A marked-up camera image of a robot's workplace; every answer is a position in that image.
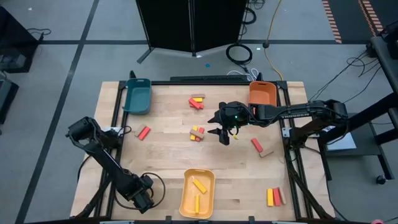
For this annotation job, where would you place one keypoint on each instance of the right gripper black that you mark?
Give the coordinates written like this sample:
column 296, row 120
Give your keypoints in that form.
column 233, row 113

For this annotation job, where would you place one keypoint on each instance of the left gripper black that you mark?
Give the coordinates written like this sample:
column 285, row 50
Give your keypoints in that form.
column 141, row 196

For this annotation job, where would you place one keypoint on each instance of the yellow wooden block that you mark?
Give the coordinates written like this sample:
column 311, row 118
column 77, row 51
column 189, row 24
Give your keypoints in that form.
column 199, row 186
column 270, row 197
column 197, row 99
column 197, row 203
column 195, row 127

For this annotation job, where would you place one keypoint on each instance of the yellow plastic bin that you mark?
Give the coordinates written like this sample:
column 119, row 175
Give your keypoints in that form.
column 186, row 186

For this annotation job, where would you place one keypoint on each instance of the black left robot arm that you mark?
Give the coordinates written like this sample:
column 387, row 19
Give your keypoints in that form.
column 105, row 161

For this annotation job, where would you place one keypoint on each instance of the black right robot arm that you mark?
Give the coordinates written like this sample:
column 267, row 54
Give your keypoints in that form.
column 295, row 112

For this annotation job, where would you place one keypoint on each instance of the long black bar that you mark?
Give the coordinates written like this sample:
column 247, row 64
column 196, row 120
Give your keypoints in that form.
column 208, row 78

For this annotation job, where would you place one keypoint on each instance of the orange plastic bin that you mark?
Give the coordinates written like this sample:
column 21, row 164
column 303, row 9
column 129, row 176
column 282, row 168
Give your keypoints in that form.
column 262, row 93

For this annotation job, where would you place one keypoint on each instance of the teal plastic bin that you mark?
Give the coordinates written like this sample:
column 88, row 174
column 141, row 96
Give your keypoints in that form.
column 138, row 96

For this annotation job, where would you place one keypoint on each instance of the black folding divider screen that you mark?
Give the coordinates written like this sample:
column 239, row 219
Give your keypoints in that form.
column 168, row 25

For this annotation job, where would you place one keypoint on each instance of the white paper sheet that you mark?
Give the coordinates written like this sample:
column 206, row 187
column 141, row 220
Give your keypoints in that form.
column 342, row 144

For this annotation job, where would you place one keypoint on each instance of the orange striped floor tape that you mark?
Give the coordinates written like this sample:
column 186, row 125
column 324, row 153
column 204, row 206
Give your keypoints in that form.
column 332, row 21
column 371, row 17

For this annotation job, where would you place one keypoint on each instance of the small black equipment box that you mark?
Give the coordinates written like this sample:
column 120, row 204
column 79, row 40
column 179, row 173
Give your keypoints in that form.
column 7, row 99

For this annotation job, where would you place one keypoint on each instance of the black equipment stand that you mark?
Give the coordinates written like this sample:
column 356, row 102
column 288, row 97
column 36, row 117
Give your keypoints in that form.
column 387, row 105

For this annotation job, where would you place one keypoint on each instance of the black caster wheel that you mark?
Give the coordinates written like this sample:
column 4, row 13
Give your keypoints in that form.
column 381, row 179

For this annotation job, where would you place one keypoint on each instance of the small red object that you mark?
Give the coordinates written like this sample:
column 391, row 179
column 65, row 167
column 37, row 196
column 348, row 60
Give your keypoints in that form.
column 377, row 222

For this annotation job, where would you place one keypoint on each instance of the large black cabinet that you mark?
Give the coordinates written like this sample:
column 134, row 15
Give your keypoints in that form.
column 15, row 40

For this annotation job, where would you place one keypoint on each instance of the black aluminium table frame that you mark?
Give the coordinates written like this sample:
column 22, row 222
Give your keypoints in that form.
column 217, row 83

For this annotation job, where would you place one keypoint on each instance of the black frame post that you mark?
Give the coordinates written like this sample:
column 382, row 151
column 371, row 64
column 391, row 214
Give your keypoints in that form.
column 259, row 77
column 132, row 75

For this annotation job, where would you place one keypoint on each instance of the silver metal bracket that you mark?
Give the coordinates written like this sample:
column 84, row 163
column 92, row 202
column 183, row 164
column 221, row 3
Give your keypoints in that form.
column 286, row 132

